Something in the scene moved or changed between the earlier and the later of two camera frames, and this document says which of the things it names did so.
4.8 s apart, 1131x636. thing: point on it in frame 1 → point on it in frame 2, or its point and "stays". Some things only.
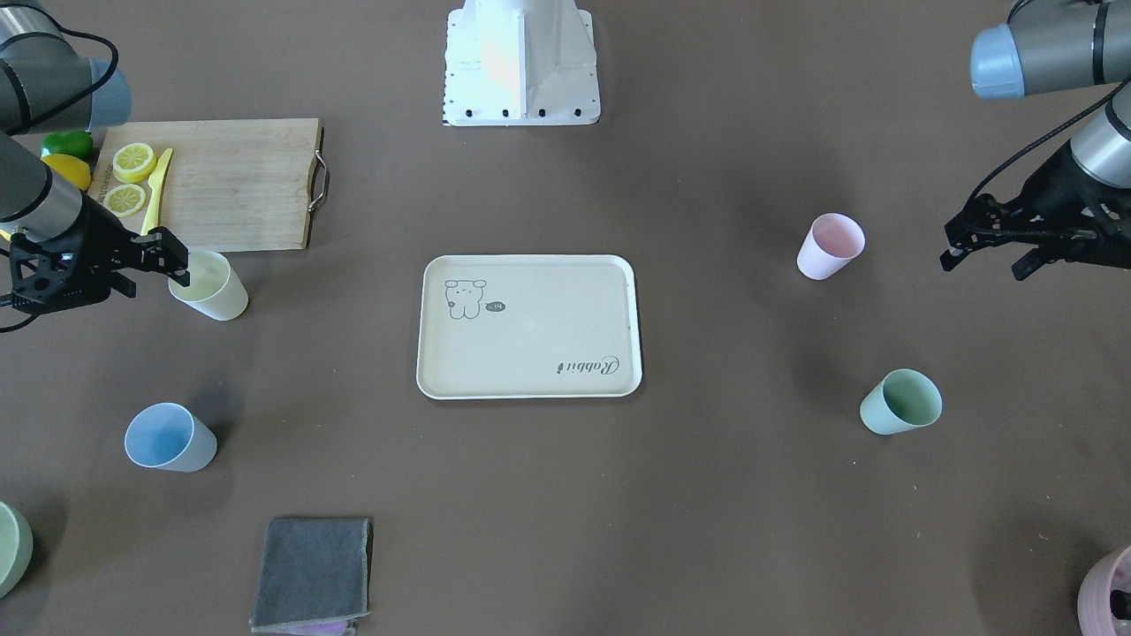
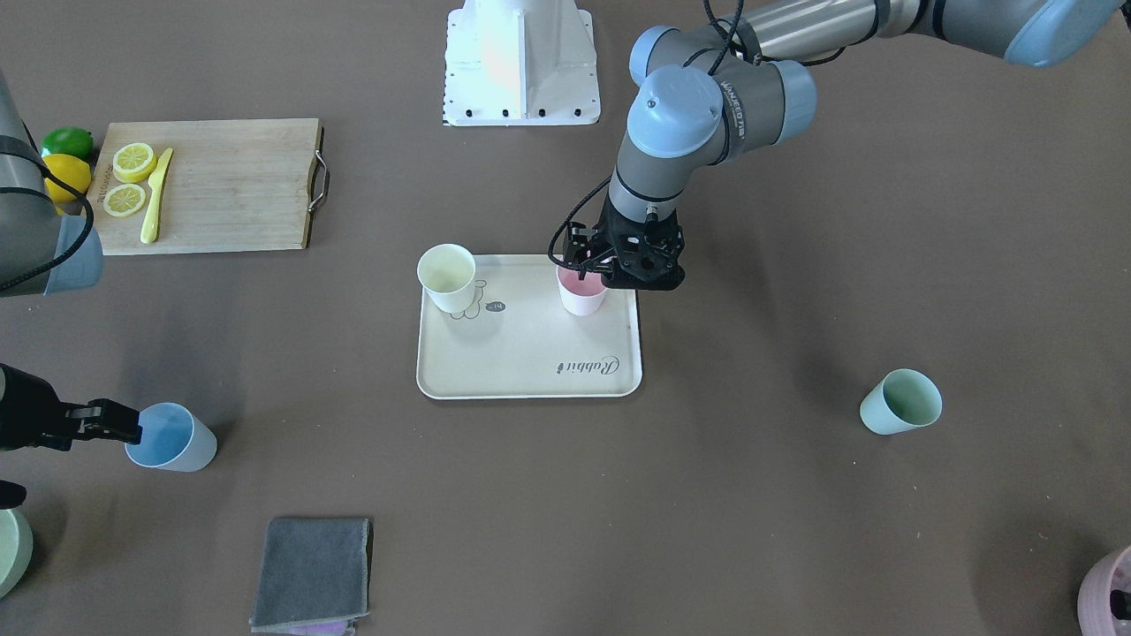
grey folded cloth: x=314 y=576 stays
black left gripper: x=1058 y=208 → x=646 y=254
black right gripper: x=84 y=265 → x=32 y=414
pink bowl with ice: x=1104 y=601 stays
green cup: x=903 y=400 stays
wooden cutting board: x=231 y=185 stays
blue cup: x=167 y=436 stays
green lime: x=77 y=142 stays
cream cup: x=214 y=289 → x=446 y=273
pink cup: x=832 y=243 → x=580 y=297
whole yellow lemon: x=72 y=169 stays
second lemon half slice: x=125 y=200 stays
